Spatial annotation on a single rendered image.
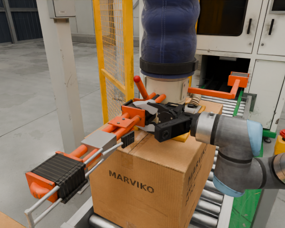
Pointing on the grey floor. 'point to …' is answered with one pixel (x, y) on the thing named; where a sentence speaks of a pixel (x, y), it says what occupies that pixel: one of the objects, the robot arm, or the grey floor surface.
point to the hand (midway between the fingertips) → (135, 114)
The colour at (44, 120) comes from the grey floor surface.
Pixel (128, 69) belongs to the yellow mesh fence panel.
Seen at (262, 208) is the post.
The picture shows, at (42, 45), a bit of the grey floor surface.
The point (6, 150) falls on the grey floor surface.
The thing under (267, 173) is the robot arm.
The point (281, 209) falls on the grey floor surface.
